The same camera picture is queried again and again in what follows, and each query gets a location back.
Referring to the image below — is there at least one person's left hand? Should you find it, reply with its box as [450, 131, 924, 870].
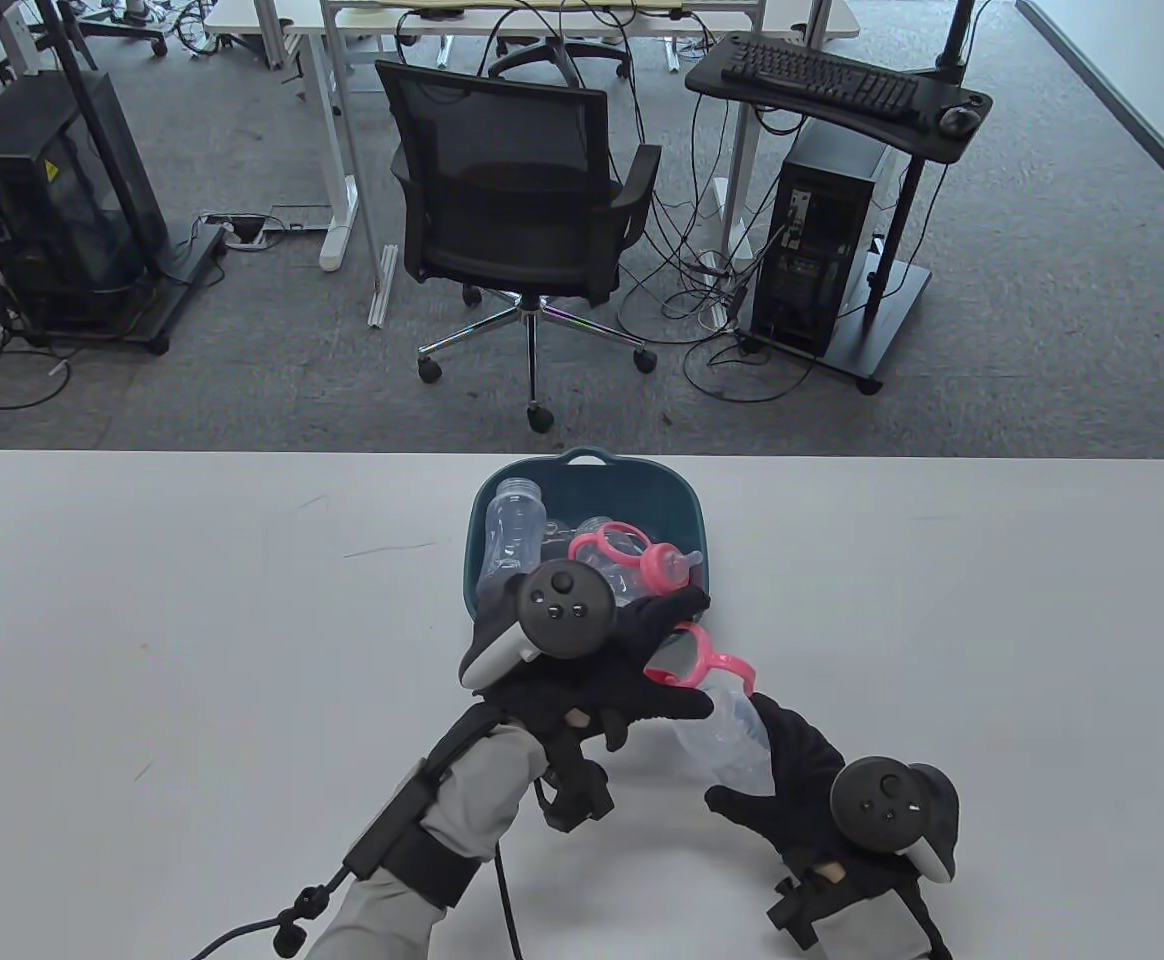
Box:
[472, 585, 715, 753]

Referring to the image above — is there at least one person's right hand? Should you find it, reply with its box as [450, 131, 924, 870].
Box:
[705, 693, 928, 886]

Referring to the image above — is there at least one black white handheld controller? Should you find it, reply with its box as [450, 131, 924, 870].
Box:
[830, 755, 961, 883]
[459, 560, 620, 691]

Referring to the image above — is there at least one pink bottle screw collar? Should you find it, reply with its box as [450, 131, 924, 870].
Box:
[639, 545, 705, 598]

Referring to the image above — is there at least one pink bottle handle ring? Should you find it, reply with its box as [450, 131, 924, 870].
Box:
[569, 522, 655, 573]

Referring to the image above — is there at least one black forearm battery box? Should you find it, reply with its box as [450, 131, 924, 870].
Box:
[344, 785, 438, 871]

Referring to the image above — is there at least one teal plastic basin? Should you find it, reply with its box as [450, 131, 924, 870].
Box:
[464, 445, 711, 631]

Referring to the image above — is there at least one silver aluminium profile bar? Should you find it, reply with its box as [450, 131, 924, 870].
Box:
[369, 244, 401, 330]

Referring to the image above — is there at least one black computer tower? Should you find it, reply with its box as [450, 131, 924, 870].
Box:
[750, 120, 893, 359]

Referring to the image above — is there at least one black mesh office chair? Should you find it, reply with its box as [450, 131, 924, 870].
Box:
[374, 58, 663, 434]

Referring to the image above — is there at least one black rolling cart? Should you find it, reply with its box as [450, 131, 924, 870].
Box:
[0, 0, 230, 357]

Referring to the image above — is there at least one black rolling workstation stand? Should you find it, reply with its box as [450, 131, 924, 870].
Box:
[684, 0, 995, 396]

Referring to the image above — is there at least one black swivel chair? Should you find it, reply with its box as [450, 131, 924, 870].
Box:
[487, 38, 633, 86]

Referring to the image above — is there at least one black keyboard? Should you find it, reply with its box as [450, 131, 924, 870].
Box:
[720, 38, 921, 123]

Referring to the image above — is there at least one black glass computer case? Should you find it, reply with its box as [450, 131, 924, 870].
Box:
[0, 70, 169, 333]

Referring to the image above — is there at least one white standing desk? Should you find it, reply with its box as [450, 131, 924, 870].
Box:
[204, 0, 861, 274]

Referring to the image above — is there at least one black chair base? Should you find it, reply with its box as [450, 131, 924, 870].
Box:
[77, 0, 171, 58]

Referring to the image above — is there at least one thin black cable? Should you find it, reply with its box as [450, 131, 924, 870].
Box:
[492, 840, 523, 960]

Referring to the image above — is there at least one black forearm strap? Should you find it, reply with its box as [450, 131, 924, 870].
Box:
[387, 830, 483, 909]

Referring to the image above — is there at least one black cable with connector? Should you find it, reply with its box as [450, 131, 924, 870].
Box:
[187, 865, 353, 960]

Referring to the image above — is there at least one tangle of black cables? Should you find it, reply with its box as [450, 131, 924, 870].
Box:
[617, 95, 823, 406]

